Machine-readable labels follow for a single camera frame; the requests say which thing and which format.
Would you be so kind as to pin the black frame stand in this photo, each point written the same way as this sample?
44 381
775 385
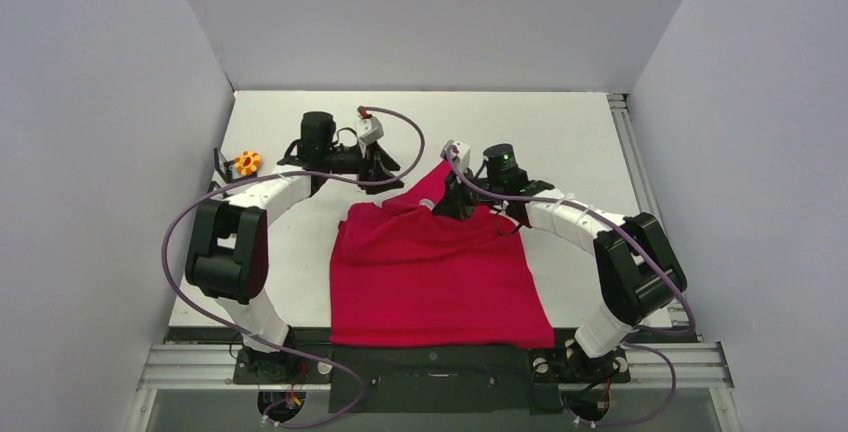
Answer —
214 195
224 168

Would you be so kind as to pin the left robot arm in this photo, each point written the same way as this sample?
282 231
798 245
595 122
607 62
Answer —
228 256

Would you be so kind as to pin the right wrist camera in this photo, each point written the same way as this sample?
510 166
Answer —
458 153

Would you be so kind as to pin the aluminium front rail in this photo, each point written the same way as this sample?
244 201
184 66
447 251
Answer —
209 367

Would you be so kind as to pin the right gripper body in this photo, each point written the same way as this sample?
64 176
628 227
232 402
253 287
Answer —
457 192

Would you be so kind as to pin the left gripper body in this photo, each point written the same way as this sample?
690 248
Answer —
350 161

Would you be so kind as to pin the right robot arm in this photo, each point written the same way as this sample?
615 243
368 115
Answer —
637 269

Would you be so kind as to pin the orange yellow pompom brooch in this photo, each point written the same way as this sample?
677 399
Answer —
247 163

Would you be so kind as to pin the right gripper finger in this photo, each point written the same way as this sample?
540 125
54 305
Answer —
467 204
451 205

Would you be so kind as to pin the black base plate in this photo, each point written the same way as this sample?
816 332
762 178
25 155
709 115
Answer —
443 379

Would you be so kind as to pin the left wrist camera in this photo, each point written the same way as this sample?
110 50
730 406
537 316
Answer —
368 130

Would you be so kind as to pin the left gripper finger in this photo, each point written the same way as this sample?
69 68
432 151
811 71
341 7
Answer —
382 161
378 180

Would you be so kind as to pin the red t-shirt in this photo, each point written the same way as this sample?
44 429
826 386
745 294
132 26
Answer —
402 277

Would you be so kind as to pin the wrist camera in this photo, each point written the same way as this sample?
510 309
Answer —
458 153
368 130

